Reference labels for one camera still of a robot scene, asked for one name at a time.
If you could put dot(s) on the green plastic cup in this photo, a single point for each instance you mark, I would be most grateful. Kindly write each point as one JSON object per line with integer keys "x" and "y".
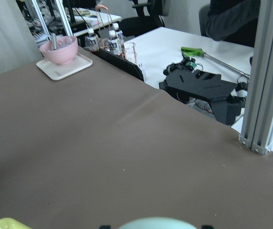
{"x": 157, "y": 223}

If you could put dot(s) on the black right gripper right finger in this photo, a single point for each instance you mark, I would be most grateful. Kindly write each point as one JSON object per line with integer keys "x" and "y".
{"x": 206, "y": 227}

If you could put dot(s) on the water bottle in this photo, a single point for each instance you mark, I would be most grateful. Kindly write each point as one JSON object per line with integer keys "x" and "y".
{"x": 114, "y": 43}

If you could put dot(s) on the beige tray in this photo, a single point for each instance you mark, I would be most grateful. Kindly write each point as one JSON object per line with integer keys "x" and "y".
{"x": 57, "y": 72}

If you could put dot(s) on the yellow plastic cup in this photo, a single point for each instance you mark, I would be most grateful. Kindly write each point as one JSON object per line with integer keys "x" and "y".
{"x": 10, "y": 223}

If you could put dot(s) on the pink bowl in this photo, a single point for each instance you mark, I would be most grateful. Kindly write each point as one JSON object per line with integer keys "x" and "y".
{"x": 65, "y": 53}

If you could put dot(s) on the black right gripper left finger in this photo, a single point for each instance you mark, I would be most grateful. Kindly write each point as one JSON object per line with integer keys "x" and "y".
{"x": 105, "y": 227}

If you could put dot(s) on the green handled tool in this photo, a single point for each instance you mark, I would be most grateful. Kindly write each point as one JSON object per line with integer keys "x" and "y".
{"x": 186, "y": 51}

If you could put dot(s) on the aluminium frame post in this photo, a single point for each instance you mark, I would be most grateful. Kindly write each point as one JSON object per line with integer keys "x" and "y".
{"x": 257, "y": 127}

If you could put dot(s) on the black electronics box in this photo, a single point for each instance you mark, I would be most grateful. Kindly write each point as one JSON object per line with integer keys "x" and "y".
{"x": 225, "y": 99}

